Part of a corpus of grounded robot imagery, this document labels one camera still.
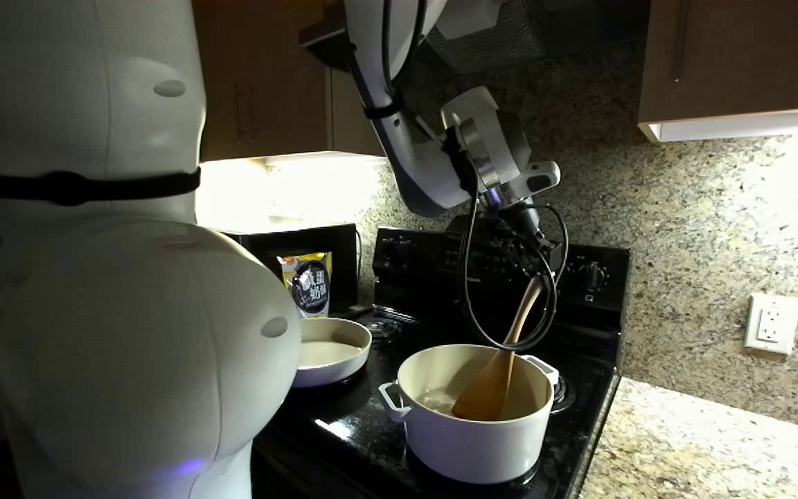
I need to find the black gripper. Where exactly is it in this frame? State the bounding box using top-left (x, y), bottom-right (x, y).
top-left (502, 193), bottom-right (546, 247)

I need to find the wooden cooking spatula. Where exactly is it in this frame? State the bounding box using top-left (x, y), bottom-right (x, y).
top-left (451, 279), bottom-right (543, 423)

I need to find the white cooking pot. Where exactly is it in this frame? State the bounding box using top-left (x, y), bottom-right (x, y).
top-left (379, 345), bottom-right (563, 486)

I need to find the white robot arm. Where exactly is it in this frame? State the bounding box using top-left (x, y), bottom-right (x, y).
top-left (0, 0), bottom-right (300, 499)

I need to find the black electric stove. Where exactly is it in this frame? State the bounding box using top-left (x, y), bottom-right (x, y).
top-left (250, 224), bottom-right (632, 499)

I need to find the yellow black snack bag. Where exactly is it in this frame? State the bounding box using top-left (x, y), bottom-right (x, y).
top-left (276, 252), bottom-right (333, 316)

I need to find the white frying pan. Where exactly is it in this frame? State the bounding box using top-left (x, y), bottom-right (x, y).
top-left (293, 316), bottom-right (374, 389)

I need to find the wooden upper cabinet right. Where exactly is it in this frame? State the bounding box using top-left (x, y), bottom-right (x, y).
top-left (636, 0), bottom-right (798, 141)

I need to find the wooden cabinet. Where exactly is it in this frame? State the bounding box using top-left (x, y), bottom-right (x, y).
top-left (192, 0), bottom-right (379, 161)
top-left (636, 0), bottom-right (798, 141)

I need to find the wooden upper cabinet left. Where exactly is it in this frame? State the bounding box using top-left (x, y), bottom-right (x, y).
top-left (192, 0), bottom-right (379, 161)

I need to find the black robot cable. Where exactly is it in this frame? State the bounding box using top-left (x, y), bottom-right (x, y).
top-left (460, 137), bottom-right (570, 355)

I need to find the white wall outlet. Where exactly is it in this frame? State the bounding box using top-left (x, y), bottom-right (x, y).
top-left (746, 295), bottom-right (798, 355)

